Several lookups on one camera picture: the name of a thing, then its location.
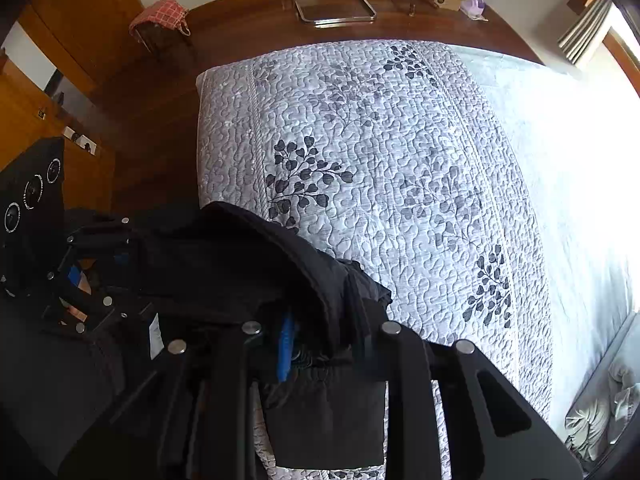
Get black quilted pants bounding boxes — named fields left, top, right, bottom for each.
left=150, top=202, right=392, bottom=469

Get grey folded comforter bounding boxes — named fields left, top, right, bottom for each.
left=565, top=312, right=639, bottom=467

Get wooden cabinet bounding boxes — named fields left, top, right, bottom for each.
left=1, top=0, right=143, bottom=209

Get red checkered stool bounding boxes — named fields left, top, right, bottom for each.
left=128, top=0, right=192, bottom=53

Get light blue bed sheet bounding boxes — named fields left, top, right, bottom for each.
left=454, top=47, right=639, bottom=430

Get purple quilted floral bedspread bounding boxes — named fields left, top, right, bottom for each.
left=195, top=39, right=554, bottom=480

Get grey striped curtain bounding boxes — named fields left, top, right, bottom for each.
left=558, top=0, right=613, bottom=66

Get wooden framed left window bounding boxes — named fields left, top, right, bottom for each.
left=603, top=28, right=640, bottom=96

